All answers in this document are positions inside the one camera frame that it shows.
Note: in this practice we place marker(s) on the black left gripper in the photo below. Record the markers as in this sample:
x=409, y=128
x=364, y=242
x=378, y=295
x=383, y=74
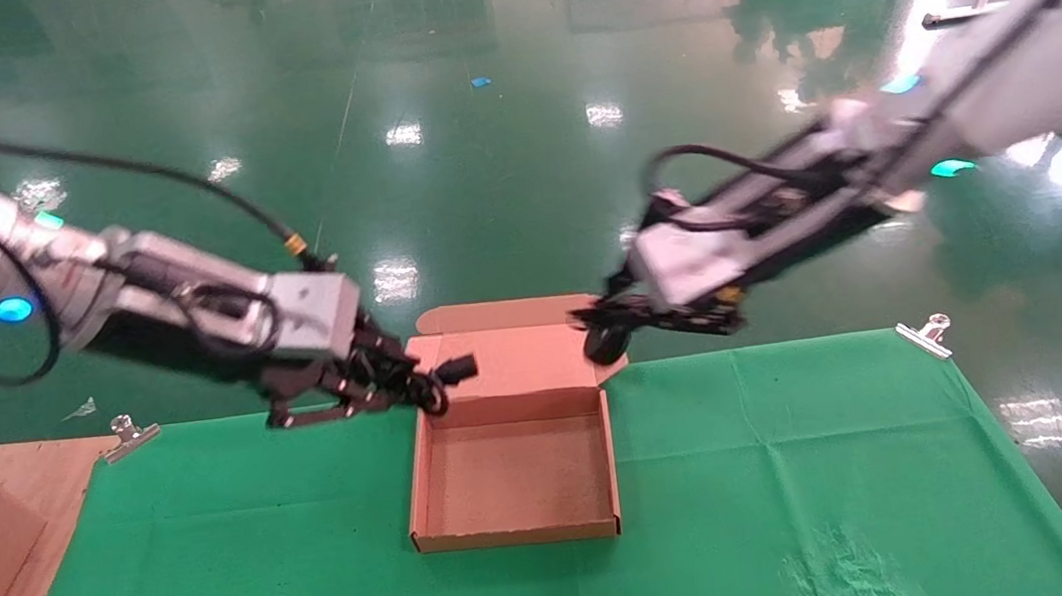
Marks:
x=239, y=366

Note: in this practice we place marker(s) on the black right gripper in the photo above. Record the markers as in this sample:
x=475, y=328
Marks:
x=812, y=216

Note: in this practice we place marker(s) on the black computer mouse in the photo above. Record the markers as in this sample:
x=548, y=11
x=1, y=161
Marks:
x=606, y=344

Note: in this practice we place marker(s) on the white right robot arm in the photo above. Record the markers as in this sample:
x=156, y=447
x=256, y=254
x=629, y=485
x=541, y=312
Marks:
x=1045, y=69

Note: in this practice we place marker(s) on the flat open cardboard box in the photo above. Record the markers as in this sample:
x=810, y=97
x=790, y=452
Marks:
x=512, y=480

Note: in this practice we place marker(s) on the green table cloth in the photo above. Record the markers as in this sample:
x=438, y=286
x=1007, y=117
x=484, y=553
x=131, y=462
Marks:
x=810, y=466

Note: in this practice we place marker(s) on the silver metal binder clip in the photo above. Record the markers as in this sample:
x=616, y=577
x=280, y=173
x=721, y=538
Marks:
x=926, y=338
x=129, y=436

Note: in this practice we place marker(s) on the blue floor scrap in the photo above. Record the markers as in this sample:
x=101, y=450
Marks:
x=480, y=82

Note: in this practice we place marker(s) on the white paper floor scrap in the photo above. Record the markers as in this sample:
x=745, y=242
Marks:
x=81, y=409

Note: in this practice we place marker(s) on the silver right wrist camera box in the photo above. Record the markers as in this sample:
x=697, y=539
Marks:
x=687, y=260

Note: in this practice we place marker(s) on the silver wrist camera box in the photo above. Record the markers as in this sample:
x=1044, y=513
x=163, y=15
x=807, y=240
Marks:
x=687, y=260
x=318, y=312

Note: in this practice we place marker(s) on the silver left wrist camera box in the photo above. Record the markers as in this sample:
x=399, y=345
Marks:
x=318, y=312

